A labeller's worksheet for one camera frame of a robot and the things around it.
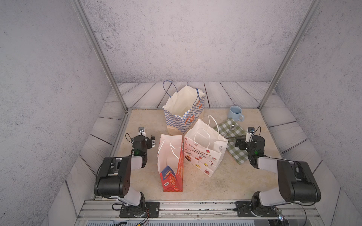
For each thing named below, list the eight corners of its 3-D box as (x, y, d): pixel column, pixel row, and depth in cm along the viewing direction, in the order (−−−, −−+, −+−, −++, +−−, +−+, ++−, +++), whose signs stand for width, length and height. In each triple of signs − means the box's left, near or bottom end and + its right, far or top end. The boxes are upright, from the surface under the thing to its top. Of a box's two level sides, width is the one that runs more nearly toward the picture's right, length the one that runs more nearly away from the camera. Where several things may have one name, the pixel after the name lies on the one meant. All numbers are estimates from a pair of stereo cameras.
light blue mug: (229, 121, 112) (231, 116, 107) (226, 110, 119) (227, 105, 115) (242, 121, 112) (244, 116, 107) (238, 110, 119) (240, 105, 115)
